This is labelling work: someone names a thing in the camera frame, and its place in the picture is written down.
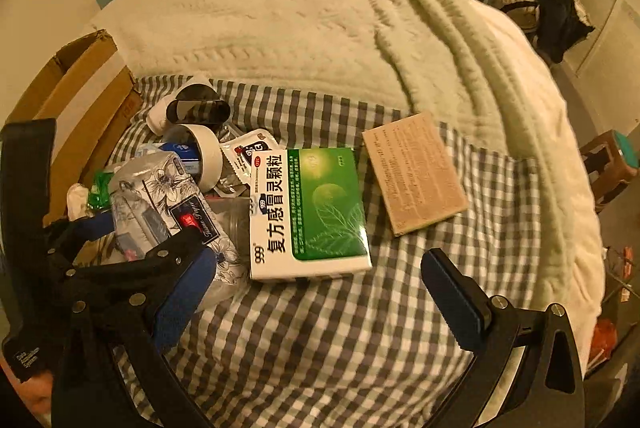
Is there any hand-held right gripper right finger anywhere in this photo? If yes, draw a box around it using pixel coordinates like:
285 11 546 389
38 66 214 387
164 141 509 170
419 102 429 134
421 248 588 428

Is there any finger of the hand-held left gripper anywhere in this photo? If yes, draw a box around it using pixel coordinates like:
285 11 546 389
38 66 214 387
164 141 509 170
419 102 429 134
45 208 118 254
52 225 208 304

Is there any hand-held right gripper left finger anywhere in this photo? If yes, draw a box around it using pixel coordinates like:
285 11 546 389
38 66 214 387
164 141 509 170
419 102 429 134
52 249 218 428

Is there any white tissue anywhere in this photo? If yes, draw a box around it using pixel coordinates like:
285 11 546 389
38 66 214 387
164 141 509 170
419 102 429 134
66 183 95 221

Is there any floral tissue packet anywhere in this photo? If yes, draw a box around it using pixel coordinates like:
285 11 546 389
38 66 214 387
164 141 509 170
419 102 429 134
106 149 242 304

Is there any clear plastic bottle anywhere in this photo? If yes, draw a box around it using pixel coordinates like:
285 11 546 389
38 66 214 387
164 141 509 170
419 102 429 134
212 197 257 269

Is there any brown cardboard box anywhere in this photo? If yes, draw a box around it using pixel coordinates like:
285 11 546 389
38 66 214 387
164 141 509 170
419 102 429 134
7 29 136 229

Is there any green white medicine box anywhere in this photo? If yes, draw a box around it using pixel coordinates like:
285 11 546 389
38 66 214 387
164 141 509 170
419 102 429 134
248 147 373 283

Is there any green plastic packet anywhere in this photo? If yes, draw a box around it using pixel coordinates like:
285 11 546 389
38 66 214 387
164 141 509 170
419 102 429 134
86 169 118 211

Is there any foil blister pack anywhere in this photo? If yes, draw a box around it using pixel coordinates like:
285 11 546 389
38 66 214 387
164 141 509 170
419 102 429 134
207 175 251 200

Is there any white plastic device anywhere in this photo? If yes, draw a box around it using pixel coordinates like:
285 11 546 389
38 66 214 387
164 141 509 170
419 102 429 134
146 100 173 131

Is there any white tape roll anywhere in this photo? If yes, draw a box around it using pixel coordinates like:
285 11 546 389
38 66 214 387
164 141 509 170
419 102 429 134
171 123 224 190

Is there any tan printed booklet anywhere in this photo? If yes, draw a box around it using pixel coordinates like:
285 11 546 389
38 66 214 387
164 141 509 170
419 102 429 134
361 111 470 237

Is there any white red sachet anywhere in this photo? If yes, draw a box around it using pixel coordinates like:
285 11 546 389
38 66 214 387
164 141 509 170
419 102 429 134
219 128 287 189

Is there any black glossy curved band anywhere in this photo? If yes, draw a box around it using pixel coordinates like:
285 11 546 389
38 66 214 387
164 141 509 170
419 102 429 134
166 84 232 129

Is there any wooden stool with teal top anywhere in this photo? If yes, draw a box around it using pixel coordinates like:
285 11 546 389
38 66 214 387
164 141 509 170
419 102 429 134
579 130 640 215

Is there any cream knit blanket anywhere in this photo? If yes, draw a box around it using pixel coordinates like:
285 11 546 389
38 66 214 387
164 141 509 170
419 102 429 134
82 0 606 344

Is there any black clothing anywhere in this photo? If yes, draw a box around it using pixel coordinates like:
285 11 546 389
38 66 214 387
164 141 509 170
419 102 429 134
532 0 597 65

